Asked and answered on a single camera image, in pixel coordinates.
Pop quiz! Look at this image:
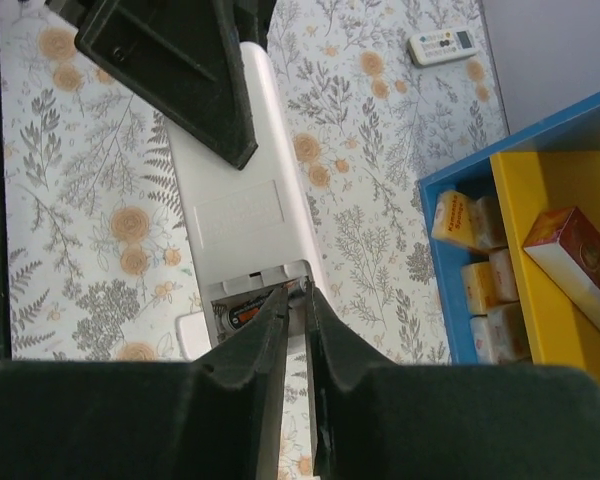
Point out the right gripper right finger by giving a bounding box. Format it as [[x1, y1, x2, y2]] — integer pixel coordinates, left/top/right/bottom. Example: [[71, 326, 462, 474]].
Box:
[[306, 287, 600, 479]]

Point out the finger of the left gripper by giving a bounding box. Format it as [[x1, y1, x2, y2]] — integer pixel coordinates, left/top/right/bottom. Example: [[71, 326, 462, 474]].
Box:
[[233, 0, 277, 48], [74, 0, 257, 170]]

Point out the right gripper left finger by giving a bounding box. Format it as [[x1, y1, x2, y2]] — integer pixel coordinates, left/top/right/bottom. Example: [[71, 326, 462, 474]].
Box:
[[0, 288, 289, 479]]

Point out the white battery cover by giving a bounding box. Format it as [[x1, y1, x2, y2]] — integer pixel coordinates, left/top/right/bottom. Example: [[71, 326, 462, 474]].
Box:
[[175, 311, 212, 361]]

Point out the grey red battery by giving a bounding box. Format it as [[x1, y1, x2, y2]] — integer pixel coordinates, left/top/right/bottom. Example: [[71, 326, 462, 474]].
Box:
[[283, 278, 307, 308]]

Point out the grey white remote control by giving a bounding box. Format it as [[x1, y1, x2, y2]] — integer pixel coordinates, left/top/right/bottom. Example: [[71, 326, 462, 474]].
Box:
[[165, 42, 327, 348]]

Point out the small white remote control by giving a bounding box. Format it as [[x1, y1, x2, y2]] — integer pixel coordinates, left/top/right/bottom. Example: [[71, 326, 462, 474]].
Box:
[[407, 27, 478, 67]]

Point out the floral tablecloth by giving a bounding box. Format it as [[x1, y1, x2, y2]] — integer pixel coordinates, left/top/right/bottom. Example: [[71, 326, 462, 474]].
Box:
[[0, 1, 506, 363]]

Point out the white tan small box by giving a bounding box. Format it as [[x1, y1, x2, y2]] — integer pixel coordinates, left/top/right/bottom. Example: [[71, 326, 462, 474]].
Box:
[[470, 302, 531, 364]]

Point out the white orange small box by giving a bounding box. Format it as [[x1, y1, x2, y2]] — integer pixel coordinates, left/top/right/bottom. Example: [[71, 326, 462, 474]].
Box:
[[461, 261, 499, 315]]

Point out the yellow orange small box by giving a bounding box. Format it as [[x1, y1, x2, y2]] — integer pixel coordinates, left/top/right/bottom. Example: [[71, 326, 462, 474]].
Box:
[[431, 190, 479, 252]]

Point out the red white long box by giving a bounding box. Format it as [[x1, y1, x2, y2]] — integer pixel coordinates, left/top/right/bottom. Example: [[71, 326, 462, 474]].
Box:
[[523, 207, 600, 331]]

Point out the blue shelf unit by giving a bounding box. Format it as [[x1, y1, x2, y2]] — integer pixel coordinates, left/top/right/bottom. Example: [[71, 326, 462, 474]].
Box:
[[419, 92, 600, 372]]

